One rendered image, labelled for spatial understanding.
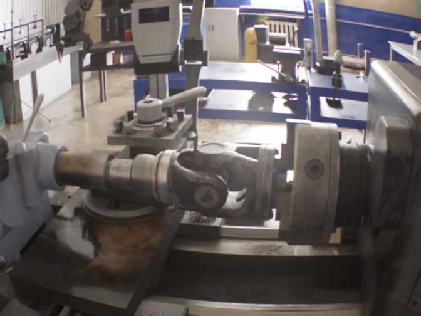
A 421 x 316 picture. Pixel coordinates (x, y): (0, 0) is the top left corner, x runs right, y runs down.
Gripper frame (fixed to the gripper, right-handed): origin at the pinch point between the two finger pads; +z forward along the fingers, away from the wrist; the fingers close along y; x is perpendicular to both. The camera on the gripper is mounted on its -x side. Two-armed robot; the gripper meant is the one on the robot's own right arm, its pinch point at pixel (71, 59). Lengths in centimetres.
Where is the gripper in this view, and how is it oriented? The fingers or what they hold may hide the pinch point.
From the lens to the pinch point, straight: 150.8
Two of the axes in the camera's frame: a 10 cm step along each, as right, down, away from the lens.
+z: 0.1, 9.9, -1.1
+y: 10.0, -0.2, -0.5
